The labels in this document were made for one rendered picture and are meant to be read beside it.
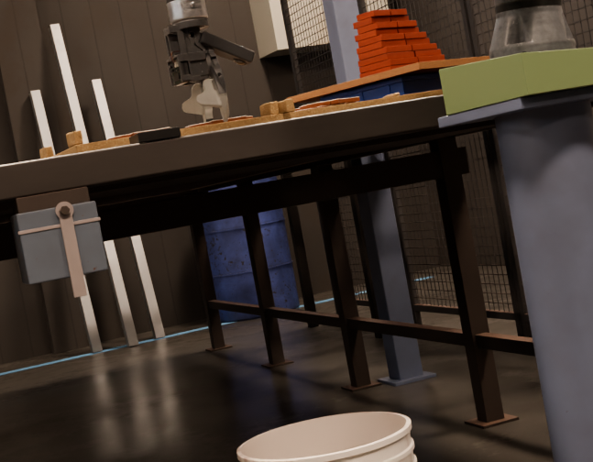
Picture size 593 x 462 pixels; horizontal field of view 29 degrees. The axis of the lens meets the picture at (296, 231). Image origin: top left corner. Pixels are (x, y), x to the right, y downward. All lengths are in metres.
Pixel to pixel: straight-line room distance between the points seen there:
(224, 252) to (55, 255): 5.50
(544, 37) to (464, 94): 0.17
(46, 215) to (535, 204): 0.83
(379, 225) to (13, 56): 3.99
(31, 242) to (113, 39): 6.11
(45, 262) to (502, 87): 0.81
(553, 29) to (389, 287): 2.37
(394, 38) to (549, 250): 1.39
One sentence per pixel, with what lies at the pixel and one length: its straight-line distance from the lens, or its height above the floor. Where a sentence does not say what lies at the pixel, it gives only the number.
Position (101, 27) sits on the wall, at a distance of 8.02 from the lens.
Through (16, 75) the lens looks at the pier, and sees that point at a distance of 7.73.
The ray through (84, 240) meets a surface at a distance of 1.97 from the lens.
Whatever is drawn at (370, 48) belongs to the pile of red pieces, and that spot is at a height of 1.14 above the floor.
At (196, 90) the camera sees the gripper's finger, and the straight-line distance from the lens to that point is 2.31.
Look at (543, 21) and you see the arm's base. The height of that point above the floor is 1.00.
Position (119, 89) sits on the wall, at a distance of 7.97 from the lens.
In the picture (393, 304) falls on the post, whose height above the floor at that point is 0.29.
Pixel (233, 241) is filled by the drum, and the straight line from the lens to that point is 7.40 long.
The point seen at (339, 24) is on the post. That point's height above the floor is 1.35.
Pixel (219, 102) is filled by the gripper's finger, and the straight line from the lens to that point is 2.23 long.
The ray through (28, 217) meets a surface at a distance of 1.96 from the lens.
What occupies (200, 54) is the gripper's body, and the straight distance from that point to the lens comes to 2.25.
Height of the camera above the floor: 0.79
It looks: 2 degrees down
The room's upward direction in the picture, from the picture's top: 10 degrees counter-clockwise
